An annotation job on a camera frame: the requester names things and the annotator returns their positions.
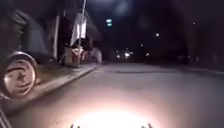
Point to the white banner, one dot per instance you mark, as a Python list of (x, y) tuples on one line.
[(78, 29)]

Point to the grey asphalt road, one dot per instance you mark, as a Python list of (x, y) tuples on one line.
[(140, 90)]

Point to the concrete kerb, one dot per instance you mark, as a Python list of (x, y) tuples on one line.
[(56, 83)]

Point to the robot's own part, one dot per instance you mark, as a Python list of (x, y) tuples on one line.
[(75, 126), (146, 126)]

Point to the pavement beside road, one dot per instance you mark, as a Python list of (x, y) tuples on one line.
[(55, 71)]

